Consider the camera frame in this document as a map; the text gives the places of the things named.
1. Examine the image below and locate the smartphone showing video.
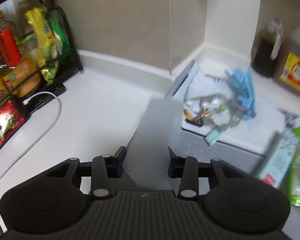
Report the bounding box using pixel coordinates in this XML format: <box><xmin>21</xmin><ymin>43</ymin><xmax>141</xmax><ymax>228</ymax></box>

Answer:
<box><xmin>0</xmin><ymin>95</ymin><xmax>31</xmax><ymax>150</ymax></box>

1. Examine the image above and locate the yellow green snack bag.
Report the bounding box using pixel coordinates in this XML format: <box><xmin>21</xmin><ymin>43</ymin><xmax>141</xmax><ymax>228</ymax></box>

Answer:
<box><xmin>24</xmin><ymin>7</ymin><xmax>70</xmax><ymax>85</ymax></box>

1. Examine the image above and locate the blue plastic wrapper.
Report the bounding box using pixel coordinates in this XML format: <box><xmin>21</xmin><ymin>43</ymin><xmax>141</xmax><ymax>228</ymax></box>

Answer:
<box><xmin>224</xmin><ymin>68</ymin><xmax>256</xmax><ymax>120</ymax></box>

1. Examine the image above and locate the translucent white plastic bag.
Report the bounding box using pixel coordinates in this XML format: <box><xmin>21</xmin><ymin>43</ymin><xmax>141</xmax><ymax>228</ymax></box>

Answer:
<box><xmin>123</xmin><ymin>99</ymin><xmax>183</xmax><ymax>191</ymax></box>

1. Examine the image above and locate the large cooking wine jug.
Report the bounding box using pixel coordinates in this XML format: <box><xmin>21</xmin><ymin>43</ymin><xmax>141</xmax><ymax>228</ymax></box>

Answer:
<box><xmin>273</xmin><ymin>27</ymin><xmax>300</xmax><ymax>96</ymax></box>

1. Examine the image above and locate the white charging cable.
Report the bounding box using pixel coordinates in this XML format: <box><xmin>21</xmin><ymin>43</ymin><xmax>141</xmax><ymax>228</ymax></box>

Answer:
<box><xmin>0</xmin><ymin>91</ymin><xmax>63</xmax><ymax>186</ymax></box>

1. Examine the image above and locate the dark soy sauce dispenser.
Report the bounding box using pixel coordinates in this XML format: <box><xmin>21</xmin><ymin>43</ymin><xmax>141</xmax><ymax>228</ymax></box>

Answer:
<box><xmin>251</xmin><ymin>16</ymin><xmax>283</xmax><ymax>78</ymax></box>

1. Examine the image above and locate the orange cap oil bottle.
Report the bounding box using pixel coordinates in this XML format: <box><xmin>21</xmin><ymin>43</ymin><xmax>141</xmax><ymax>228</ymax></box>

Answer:
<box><xmin>0</xmin><ymin>11</ymin><xmax>41</xmax><ymax>98</ymax></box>

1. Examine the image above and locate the black metal spice rack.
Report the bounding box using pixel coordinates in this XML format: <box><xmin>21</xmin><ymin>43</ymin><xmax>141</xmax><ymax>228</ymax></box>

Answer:
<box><xmin>0</xmin><ymin>4</ymin><xmax>83</xmax><ymax>105</ymax></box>

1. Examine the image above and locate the grey countertop mat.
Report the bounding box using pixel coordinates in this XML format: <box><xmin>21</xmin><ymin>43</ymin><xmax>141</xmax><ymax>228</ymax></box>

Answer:
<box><xmin>168</xmin><ymin>129</ymin><xmax>300</xmax><ymax>239</ymax></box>

